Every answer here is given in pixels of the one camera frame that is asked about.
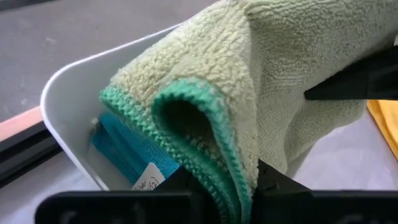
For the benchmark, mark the yellow microfiber towel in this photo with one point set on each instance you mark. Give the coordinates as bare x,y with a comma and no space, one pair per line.
385,124

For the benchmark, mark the teal microfiber towel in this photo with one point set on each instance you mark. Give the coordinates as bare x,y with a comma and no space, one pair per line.
124,146

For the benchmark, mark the white plastic bin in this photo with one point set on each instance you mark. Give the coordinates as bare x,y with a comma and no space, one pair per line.
71,102

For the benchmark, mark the white glossy table mat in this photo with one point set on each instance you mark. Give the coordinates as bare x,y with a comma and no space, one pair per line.
342,161

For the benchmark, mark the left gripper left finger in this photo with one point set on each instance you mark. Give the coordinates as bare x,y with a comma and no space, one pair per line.
186,183

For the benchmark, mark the green microfiber towel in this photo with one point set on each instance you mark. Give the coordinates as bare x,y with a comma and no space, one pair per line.
217,56

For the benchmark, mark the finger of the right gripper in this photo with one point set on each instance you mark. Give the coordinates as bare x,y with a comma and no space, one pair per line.
367,81

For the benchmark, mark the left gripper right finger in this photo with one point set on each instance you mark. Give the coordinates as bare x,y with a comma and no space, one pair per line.
280,196

